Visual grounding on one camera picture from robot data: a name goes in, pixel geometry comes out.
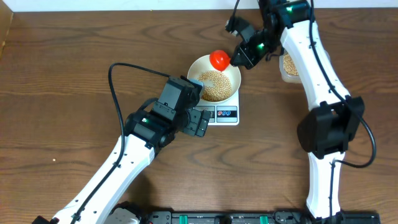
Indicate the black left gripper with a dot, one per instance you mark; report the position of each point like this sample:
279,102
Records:
197,122

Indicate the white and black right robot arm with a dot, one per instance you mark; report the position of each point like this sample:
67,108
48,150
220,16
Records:
334,116

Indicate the red plastic measuring scoop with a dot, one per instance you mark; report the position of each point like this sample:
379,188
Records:
219,60

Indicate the clear plastic container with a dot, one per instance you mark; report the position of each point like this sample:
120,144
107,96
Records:
287,78

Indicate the pile of soybeans in container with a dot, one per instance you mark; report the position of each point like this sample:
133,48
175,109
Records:
289,66

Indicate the black mounting rail with clamps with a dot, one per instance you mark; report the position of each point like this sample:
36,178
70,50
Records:
129,213

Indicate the cream ceramic bowl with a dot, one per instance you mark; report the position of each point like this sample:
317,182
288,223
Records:
203,64

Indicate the white digital kitchen scale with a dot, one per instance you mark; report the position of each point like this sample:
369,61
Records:
224,113

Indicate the soybeans in bowl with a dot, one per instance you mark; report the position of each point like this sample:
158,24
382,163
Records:
217,86

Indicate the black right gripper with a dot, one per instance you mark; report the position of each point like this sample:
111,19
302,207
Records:
249,61

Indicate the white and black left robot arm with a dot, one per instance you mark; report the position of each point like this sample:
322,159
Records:
145,134

